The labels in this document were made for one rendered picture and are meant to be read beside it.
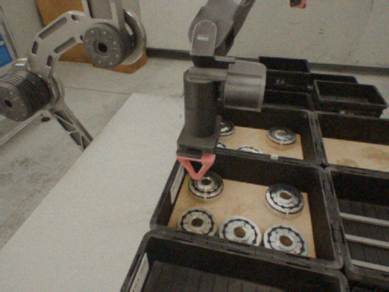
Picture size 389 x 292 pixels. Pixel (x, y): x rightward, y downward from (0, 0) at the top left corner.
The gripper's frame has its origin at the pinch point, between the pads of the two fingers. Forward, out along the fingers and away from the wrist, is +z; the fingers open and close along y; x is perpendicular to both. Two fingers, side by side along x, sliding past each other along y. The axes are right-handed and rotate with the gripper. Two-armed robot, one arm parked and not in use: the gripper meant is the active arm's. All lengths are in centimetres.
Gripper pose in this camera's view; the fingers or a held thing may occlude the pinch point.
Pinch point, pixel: (200, 165)
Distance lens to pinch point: 54.2
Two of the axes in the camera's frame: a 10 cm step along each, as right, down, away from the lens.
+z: 0.1, 7.7, 6.4
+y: 2.2, -6.2, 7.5
